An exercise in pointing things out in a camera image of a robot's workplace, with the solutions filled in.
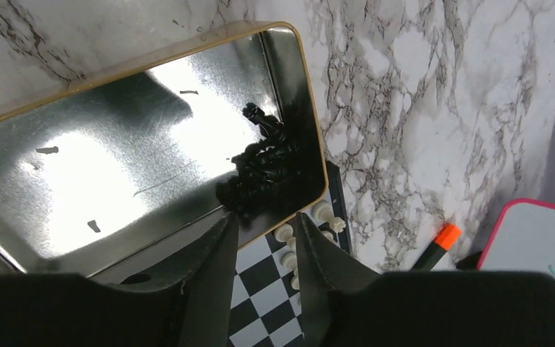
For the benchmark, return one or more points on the pink framed whiteboard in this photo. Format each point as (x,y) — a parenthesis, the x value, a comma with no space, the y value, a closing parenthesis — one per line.
(523,239)

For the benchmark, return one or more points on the black white chess board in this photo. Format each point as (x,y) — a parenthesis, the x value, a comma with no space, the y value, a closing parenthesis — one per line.
(265,303)

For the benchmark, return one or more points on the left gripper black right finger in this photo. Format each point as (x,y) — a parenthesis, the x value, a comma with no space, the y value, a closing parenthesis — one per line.
(345,303)

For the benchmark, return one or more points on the gold tin box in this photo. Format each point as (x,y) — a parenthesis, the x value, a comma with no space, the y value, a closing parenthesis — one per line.
(94,175)

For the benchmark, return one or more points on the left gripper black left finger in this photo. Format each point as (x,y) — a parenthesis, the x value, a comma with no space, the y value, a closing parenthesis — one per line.
(185,300)

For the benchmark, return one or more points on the black whiteboard stand foot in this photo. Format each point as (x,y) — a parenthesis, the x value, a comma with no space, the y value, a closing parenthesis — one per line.
(469,263)

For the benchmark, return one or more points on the orange black highlighter marker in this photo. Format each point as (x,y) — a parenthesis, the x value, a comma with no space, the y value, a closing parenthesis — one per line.
(439,246)

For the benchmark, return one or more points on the black chess pieces pile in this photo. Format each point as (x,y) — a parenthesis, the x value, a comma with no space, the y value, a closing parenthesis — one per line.
(265,169)

